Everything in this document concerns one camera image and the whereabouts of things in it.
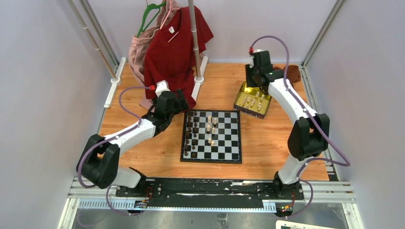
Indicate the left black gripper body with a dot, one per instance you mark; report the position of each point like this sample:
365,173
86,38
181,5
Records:
178,106

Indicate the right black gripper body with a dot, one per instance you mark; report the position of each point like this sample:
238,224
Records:
251,74

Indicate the gold metal tin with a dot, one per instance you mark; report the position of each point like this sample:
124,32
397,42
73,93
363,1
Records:
252,101

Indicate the black white chessboard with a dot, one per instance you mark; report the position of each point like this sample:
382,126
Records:
211,136

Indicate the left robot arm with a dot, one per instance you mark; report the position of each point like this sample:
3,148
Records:
98,165

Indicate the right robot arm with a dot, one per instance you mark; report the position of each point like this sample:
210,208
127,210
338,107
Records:
306,139

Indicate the brown crumpled cloth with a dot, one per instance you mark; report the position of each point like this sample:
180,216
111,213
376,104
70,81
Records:
293,73

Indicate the white rack base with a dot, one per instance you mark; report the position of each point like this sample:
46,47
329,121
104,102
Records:
199,78

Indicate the red t-shirt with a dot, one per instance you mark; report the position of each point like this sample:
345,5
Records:
170,56

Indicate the pink garment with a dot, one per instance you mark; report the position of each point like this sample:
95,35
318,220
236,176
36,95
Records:
140,43

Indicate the green clothes hanger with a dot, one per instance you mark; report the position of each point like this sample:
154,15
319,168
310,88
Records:
150,14

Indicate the metal clothes rack pole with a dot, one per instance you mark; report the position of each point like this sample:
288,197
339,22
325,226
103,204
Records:
194,33

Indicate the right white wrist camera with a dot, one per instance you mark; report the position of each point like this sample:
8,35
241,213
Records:
258,58

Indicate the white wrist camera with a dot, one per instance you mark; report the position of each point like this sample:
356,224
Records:
161,87
258,58

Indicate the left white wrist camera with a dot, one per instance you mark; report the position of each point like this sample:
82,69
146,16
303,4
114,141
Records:
161,87

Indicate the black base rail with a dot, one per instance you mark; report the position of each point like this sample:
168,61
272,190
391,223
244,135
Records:
207,193

